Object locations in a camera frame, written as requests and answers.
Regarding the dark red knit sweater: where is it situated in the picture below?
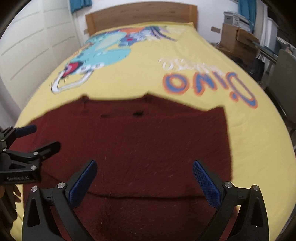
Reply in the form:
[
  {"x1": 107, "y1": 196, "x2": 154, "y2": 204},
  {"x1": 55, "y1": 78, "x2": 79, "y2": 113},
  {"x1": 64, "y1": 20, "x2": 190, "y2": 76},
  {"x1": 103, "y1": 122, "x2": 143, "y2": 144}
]
[{"x1": 12, "y1": 94, "x2": 231, "y2": 240}]

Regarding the person left hand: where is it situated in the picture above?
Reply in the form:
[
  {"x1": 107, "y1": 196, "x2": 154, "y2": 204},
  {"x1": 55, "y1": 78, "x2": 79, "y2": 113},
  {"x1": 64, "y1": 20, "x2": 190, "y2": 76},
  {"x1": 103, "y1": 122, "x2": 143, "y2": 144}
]
[{"x1": 0, "y1": 184, "x2": 22, "y2": 209}]

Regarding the white wardrobe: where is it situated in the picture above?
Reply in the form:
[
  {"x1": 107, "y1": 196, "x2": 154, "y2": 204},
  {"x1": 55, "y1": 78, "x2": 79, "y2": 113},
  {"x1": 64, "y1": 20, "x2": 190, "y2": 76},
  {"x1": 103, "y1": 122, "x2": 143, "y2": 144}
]
[{"x1": 1, "y1": 1, "x2": 81, "y2": 128}]

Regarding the grey chair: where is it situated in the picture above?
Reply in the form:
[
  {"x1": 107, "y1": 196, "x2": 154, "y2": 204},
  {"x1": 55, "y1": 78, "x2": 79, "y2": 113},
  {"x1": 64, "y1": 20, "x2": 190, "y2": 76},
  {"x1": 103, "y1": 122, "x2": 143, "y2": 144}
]
[{"x1": 265, "y1": 50, "x2": 295, "y2": 135}]

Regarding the dark hanging bag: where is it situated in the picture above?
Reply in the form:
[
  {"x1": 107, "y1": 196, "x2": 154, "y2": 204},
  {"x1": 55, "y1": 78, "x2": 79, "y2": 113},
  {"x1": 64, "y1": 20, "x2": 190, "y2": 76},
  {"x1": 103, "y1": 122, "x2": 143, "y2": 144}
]
[{"x1": 248, "y1": 57, "x2": 265, "y2": 82}]

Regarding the wooden headboard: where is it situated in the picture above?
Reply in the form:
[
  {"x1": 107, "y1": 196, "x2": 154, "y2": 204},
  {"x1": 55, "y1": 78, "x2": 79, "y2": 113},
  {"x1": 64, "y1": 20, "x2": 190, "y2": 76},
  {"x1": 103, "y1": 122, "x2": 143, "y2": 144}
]
[{"x1": 85, "y1": 1, "x2": 198, "y2": 35}]

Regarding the yellow dinosaur print bedspread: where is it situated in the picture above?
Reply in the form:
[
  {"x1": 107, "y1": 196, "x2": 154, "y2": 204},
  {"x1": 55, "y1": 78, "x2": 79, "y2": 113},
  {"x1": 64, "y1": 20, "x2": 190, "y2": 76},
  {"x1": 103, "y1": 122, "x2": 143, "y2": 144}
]
[{"x1": 16, "y1": 22, "x2": 295, "y2": 240}]

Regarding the wooden drawer cabinet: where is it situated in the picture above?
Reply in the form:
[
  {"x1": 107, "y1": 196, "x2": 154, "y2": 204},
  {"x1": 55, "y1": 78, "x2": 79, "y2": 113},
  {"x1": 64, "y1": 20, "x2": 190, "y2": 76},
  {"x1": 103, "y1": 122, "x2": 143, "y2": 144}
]
[{"x1": 216, "y1": 24, "x2": 259, "y2": 65}]

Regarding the white storage box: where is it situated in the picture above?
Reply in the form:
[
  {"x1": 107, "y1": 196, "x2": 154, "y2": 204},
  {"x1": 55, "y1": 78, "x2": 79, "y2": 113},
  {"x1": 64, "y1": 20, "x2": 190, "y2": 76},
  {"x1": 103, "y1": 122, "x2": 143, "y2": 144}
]
[{"x1": 224, "y1": 11, "x2": 251, "y2": 32}]

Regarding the teal curtain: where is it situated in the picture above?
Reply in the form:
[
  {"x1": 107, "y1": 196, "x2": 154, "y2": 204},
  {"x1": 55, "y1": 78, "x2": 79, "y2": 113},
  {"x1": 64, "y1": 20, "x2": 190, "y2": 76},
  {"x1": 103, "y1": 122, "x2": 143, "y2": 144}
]
[{"x1": 238, "y1": 0, "x2": 257, "y2": 33}]

